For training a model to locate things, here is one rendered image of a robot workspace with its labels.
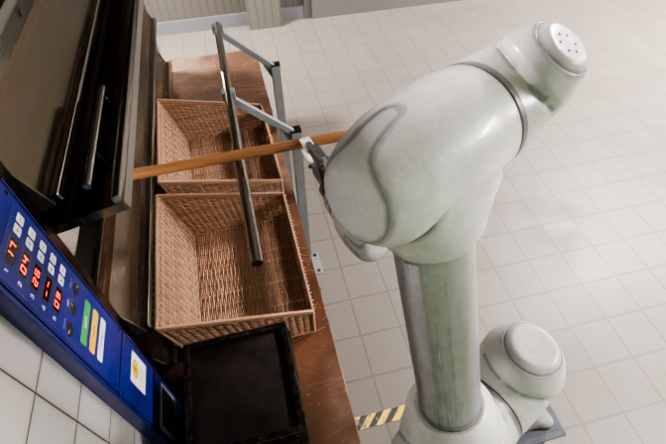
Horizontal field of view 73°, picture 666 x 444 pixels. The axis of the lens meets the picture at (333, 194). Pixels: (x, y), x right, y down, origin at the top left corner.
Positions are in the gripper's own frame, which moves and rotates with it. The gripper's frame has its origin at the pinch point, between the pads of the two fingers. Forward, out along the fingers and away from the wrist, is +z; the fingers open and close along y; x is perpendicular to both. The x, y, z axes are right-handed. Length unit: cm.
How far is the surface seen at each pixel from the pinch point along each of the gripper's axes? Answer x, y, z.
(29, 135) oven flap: -56, -33, -11
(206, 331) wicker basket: -45, 44, -13
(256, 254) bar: -24.1, 5.1, -24.7
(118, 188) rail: -45, -23, -21
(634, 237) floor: 179, 132, -5
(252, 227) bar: -22.6, 4.5, -16.5
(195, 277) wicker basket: -47, 58, 21
